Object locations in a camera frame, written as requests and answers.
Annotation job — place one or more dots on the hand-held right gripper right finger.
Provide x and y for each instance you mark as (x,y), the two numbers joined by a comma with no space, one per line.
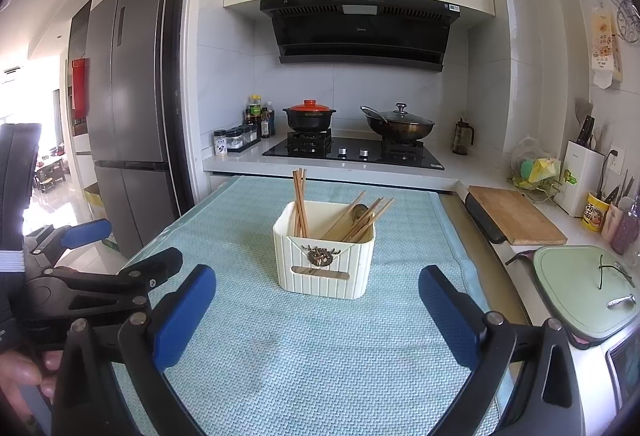
(447,316)

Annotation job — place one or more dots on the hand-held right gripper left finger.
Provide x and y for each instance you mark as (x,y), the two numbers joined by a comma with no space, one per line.
(185,316)

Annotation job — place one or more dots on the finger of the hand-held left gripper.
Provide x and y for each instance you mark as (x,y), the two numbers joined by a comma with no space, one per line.
(150,268)
(85,233)

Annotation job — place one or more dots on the wooden chopstick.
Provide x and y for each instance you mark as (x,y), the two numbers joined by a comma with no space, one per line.
(350,227)
(345,215)
(296,206)
(367,214)
(381,211)
(302,203)
(299,201)

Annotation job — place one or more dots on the cream ribbed utensil holder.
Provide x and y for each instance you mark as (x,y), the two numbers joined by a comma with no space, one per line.
(320,281)

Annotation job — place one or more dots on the metal spoon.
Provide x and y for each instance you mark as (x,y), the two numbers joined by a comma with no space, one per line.
(361,211)

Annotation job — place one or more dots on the dark kitchen utensils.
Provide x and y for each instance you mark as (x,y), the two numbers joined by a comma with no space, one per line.
(620,188)

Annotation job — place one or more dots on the person's left hand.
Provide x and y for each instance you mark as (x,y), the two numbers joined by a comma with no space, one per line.
(20,371)

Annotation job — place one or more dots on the yellow box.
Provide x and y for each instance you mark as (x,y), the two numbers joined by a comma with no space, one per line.
(95,201)

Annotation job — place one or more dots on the wooden dining table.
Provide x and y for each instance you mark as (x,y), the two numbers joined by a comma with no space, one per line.
(50,171)

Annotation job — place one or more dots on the green cutting board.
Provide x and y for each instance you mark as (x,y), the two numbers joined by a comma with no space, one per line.
(565,291)

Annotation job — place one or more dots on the wooden cutting board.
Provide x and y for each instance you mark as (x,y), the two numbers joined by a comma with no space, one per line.
(520,216)

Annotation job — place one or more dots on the grey refrigerator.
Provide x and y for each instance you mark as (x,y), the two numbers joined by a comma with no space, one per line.
(135,116)

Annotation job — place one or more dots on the teal woven mat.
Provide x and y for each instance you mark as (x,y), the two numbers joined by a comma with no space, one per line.
(310,356)

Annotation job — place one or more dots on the labelled spice jar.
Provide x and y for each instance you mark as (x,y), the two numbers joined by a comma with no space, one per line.
(220,145)

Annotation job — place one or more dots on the rack of spice jars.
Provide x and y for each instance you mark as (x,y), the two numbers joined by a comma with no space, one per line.
(242,138)

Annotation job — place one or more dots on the plastic bag with produce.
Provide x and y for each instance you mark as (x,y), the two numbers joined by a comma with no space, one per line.
(535,168)

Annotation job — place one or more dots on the small metal tool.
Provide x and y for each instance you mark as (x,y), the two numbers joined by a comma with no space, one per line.
(622,301)

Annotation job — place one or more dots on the glass french press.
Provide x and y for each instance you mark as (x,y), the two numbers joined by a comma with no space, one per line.
(463,138)

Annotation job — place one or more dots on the yellow cup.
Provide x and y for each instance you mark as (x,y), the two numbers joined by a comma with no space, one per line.
(594,213)

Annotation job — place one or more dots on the steel sink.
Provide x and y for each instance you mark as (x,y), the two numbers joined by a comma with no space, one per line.
(625,366)

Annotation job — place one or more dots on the dark sauce bottle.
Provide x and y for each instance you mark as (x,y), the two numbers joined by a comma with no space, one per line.
(267,123)

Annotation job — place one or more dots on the pink cup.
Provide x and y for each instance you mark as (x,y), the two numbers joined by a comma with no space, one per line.
(610,223)

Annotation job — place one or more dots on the white knife block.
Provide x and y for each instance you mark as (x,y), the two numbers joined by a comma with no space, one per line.
(577,181)

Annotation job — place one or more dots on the yellow cap sauce bottle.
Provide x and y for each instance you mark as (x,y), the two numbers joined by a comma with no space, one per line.
(255,111)

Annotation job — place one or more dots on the black gas hob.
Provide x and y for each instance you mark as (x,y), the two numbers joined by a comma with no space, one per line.
(350,153)

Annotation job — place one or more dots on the wok with glass lid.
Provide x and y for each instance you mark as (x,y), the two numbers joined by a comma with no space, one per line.
(397,126)

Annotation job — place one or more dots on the purple soap bottle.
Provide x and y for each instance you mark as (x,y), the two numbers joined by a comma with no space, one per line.
(627,228)

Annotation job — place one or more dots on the black pot with red lid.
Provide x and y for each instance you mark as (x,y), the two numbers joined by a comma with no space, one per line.
(309,118)

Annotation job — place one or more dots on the black range hood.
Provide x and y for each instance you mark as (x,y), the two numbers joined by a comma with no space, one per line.
(360,36)

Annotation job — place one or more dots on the hanging printed bag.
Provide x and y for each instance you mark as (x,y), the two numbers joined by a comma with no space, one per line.
(605,51)

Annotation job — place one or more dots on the dark door frame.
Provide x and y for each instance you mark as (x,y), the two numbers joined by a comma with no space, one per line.
(182,91)

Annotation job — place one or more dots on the wall outlet with plug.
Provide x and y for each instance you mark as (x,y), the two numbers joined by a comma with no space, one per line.
(614,160)

